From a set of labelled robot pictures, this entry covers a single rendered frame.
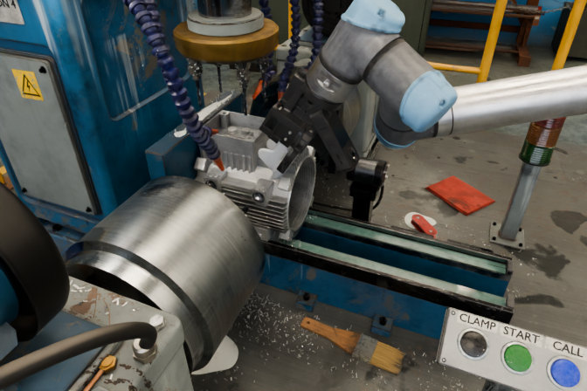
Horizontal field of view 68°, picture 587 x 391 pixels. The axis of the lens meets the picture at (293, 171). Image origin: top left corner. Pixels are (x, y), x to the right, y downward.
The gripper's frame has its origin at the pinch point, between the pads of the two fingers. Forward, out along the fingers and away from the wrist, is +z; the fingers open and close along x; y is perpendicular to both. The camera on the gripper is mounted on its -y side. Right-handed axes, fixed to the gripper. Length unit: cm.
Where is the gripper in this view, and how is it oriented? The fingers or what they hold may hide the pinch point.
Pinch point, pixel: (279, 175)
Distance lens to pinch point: 79.8
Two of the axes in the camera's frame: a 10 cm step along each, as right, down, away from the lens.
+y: -8.0, -6.0, 0.0
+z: -4.6, 6.2, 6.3
